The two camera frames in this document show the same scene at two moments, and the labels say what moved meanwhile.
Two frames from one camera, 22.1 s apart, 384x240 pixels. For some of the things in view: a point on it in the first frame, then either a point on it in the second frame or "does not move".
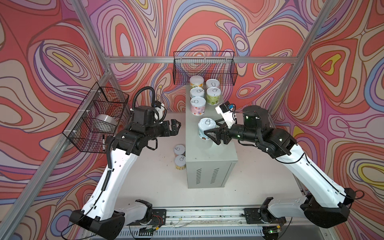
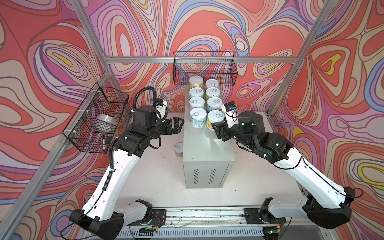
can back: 204,124 -> 198,117
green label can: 196,81 does not move
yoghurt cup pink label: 197,105 does not move
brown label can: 197,91 does not move
